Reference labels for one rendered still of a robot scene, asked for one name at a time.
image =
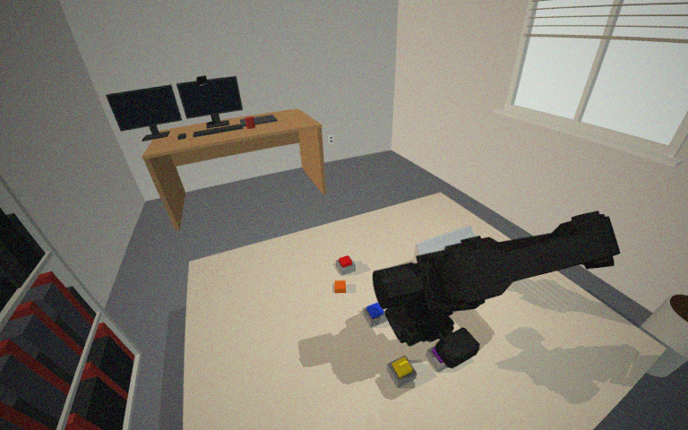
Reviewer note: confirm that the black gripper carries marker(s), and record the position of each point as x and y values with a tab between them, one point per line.
453	347

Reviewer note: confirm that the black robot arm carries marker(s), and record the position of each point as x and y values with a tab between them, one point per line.
478	268

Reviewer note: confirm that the red button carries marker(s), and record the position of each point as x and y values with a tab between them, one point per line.
345	265

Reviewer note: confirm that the yellow button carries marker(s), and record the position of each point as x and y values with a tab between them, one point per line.
401	371

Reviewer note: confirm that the blue button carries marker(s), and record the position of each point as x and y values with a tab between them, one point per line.
374	315

